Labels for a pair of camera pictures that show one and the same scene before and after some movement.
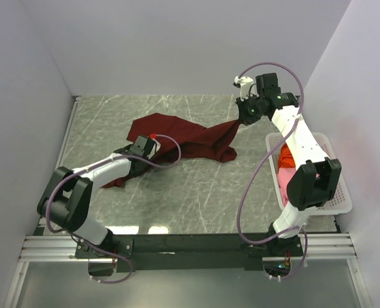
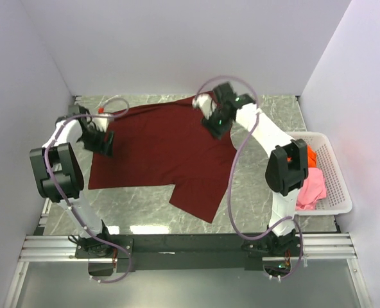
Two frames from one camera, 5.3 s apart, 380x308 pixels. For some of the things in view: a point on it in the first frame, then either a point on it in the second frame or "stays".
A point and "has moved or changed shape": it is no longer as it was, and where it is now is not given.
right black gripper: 244,117 → 216,133
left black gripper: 135,174 → 99,147
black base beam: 165,253 stays
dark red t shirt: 178,138 has moved or changed shape
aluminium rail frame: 52,248 stays
